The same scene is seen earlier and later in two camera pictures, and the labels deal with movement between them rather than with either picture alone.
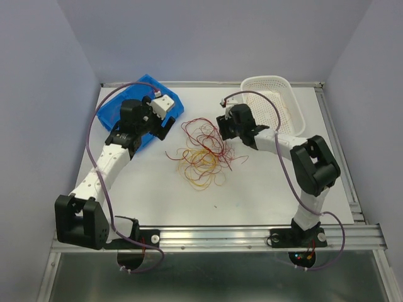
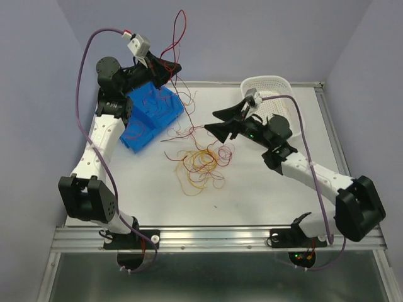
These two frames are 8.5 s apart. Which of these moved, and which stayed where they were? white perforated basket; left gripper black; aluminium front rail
Moved: left gripper black
Stayed: aluminium front rail; white perforated basket
